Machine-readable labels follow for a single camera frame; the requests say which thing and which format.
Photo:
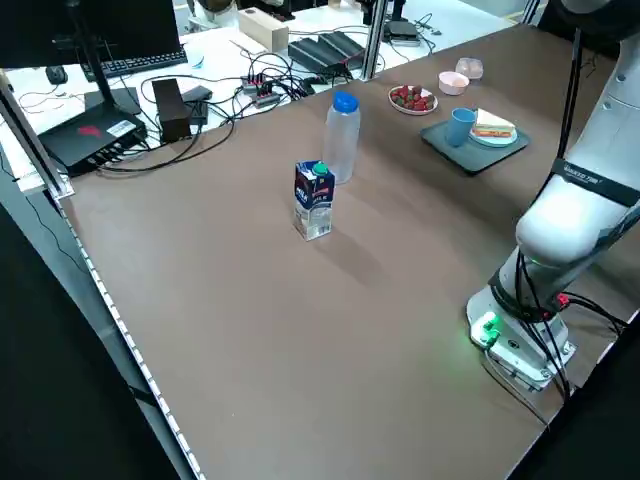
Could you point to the blue milk carton green cap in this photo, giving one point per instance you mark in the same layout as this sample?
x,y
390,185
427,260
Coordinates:
x,y
312,205

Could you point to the triangular sandwich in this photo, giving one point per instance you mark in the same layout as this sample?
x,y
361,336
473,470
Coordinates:
x,y
492,125

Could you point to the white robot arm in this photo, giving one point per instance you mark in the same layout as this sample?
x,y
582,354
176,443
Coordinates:
x,y
560,225

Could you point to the white plate with pink rim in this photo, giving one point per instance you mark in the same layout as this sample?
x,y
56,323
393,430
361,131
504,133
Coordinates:
x,y
417,112

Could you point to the grey rectangular tray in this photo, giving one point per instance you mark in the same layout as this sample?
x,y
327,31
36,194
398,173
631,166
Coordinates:
x,y
465,157

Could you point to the blue cup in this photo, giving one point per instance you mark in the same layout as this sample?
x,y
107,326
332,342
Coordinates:
x,y
459,130

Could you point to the pale blue round plate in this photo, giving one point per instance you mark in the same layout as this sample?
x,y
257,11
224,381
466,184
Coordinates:
x,y
492,143

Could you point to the clear bottle blue cap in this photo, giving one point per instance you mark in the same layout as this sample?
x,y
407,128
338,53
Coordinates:
x,y
342,140

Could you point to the grey usb hub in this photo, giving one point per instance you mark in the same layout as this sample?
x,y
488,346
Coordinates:
x,y
260,90

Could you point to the small black box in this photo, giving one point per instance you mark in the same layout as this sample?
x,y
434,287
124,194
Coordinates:
x,y
197,107

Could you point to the black ridged device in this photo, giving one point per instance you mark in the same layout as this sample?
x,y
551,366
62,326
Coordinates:
x,y
347,45
312,55

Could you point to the dark brown box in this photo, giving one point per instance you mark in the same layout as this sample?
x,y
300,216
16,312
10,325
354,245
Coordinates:
x,y
172,115

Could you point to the pink bowl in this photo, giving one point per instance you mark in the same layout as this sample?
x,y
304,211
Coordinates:
x,y
452,85

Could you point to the light wooden box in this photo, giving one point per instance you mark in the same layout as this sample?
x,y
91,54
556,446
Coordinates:
x,y
265,32

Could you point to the dark flat device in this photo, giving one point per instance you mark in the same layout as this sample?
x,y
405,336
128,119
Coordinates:
x,y
402,35

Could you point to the clear plastic egg box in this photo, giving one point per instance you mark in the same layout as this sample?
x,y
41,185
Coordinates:
x,y
470,69

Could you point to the black keyboard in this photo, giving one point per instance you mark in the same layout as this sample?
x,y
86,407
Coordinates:
x,y
140,62

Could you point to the black monitor stand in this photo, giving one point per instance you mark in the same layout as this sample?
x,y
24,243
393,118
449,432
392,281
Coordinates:
x,y
107,100

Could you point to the black router box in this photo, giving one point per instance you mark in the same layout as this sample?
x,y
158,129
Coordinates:
x,y
85,140

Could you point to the black computer monitor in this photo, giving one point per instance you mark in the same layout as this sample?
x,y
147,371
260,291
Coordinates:
x,y
100,30

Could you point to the black computer mouse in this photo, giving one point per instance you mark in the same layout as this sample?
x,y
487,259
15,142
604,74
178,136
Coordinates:
x,y
56,74

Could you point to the aluminium upright post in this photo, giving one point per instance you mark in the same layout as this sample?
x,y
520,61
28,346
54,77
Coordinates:
x,y
372,40

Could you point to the aluminium frame rail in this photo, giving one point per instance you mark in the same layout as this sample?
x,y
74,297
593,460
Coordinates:
x,y
30,140

